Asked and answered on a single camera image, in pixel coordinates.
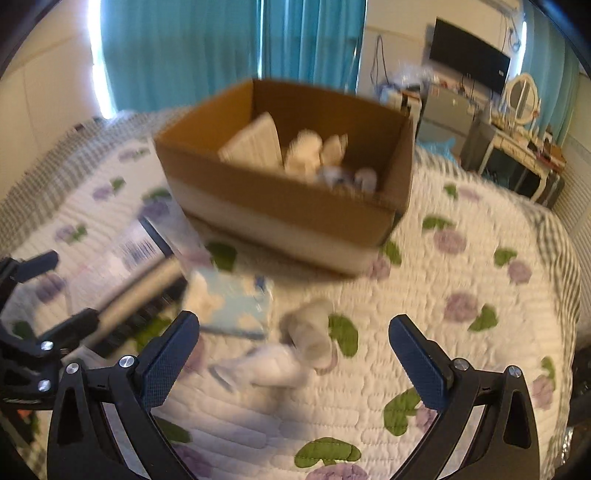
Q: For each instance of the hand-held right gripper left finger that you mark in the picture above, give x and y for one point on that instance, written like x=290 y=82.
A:
x=168 y=360

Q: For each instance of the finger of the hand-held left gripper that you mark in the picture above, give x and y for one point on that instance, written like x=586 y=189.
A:
x=76 y=325
x=39 y=265

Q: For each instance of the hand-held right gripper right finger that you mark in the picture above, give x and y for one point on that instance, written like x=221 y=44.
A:
x=418 y=364

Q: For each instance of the clear plastic package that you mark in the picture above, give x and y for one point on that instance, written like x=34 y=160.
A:
x=129 y=272

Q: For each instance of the cardboard box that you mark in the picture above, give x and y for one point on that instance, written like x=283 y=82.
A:
x=286 y=217

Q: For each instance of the light blue tissue packet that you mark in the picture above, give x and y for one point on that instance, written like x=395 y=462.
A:
x=233 y=304

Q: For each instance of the clear plastic wrapped packet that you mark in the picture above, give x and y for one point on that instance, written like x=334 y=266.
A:
x=272 y=367

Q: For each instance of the grey white rolled sock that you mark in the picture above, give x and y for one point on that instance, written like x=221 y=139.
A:
x=309 y=332

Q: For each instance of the floral quilt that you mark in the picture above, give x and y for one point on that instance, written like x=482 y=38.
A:
x=461 y=258

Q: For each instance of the small blue white toy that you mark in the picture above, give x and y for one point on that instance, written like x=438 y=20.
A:
x=348 y=177

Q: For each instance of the blue plastic bag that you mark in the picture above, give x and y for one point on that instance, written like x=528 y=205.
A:
x=438 y=146

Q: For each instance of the items inside box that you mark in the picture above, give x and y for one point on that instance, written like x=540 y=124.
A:
x=256 y=141

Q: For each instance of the cream plush toy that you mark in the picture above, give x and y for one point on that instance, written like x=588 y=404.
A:
x=309 y=152

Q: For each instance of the white dressing table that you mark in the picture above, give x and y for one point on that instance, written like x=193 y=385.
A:
x=521 y=147

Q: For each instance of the grey cabinet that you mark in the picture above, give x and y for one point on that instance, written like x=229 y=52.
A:
x=445 y=120

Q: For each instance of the teal curtain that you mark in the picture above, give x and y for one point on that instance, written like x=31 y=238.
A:
x=207 y=46

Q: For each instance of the white oval vanity mirror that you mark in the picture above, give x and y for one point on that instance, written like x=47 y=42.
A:
x=522 y=98

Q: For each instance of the black television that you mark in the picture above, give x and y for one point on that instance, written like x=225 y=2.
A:
x=466 y=50

